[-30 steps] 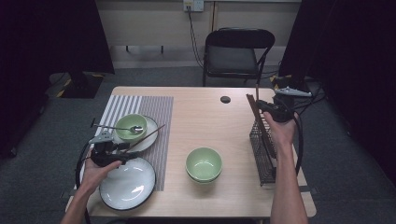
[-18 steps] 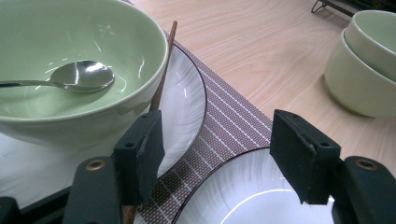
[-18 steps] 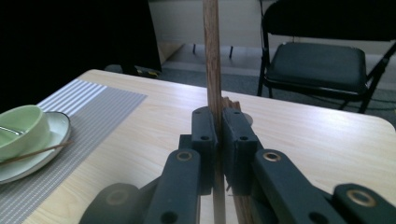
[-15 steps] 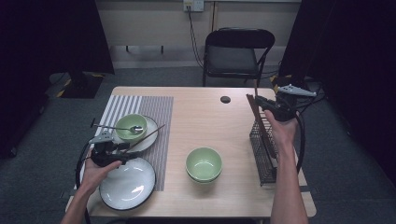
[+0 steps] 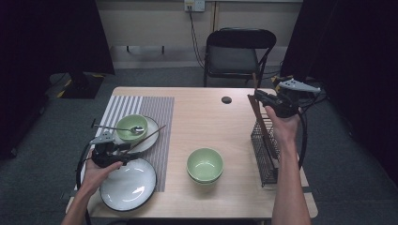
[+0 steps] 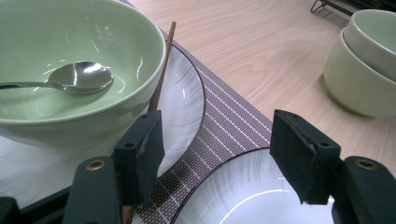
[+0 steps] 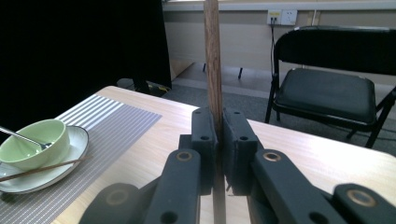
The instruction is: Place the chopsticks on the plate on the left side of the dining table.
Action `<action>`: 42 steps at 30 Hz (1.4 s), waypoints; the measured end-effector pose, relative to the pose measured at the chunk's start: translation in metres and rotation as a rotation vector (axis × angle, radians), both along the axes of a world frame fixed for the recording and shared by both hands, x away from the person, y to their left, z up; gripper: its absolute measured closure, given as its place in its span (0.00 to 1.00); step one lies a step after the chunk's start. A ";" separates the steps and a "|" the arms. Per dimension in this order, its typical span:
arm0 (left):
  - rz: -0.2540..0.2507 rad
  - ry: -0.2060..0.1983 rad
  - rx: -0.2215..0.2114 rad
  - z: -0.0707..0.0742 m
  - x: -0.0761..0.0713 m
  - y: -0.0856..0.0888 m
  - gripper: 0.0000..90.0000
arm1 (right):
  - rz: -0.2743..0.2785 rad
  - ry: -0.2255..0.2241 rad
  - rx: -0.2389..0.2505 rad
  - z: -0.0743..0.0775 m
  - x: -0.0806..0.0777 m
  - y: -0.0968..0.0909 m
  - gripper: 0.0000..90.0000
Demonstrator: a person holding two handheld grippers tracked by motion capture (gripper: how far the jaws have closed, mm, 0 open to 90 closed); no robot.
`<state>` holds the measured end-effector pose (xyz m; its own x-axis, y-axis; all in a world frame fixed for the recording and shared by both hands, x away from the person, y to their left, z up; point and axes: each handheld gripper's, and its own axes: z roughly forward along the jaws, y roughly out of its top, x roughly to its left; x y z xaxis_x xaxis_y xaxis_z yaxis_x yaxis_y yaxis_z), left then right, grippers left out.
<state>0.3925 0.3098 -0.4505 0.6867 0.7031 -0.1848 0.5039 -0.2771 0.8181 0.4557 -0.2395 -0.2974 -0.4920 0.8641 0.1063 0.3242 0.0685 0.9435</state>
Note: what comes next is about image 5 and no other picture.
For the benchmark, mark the brown chopstick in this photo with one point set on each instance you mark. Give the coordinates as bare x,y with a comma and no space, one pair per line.
255,81
255,109
150,135

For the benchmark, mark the black round table grommet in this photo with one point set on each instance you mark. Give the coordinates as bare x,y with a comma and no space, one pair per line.
226,100

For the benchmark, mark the grey striped placemat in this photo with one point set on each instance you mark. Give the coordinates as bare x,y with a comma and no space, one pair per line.
162,109

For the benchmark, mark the white wall socket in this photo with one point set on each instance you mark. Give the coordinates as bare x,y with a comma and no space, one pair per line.
194,4

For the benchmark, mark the small black floor marker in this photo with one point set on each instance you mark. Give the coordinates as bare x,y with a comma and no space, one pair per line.
93,122

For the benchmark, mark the black stand base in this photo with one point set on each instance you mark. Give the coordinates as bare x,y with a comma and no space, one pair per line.
81,87
274,80

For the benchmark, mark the person's right hand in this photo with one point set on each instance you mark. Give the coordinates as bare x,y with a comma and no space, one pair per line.
286,129

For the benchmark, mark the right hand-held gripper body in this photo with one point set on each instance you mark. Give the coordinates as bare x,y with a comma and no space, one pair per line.
286,103

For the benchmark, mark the white plate with dark rim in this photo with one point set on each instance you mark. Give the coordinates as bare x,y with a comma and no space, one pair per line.
128,184
153,142

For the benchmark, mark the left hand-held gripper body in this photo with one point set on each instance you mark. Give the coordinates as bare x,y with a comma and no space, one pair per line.
106,154

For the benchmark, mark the black curtain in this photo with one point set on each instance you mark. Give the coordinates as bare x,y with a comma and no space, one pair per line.
359,62
47,37

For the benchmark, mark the green bowl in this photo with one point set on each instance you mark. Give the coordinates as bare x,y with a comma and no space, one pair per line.
205,164
205,183
131,120

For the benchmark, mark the black folding chair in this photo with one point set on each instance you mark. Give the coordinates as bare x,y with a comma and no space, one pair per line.
233,59

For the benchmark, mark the person's left hand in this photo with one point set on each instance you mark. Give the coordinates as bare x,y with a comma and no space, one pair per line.
95,176

